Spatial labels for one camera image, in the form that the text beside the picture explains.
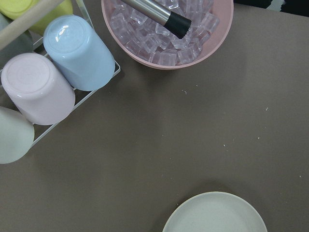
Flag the clear plastic ice cubes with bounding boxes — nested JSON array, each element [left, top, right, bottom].
[[110, 0, 220, 66]]

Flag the light blue cup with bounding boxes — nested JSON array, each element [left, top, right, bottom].
[[43, 15, 115, 91]]

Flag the cream round plate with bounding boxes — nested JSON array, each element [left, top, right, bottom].
[[163, 191, 267, 232]]

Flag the pink cup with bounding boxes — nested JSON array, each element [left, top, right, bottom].
[[1, 53, 75, 125]]

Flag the pink ribbed bowl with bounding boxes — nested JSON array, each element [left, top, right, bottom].
[[101, 0, 234, 70]]

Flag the pale green cup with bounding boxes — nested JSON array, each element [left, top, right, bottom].
[[0, 107, 34, 164]]

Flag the yellow-green cup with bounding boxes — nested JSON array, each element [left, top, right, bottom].
[[0, 0, 73, 35]]

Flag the wooden rack handle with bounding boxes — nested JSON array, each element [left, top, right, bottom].
[[0, 0, 63, 50]]

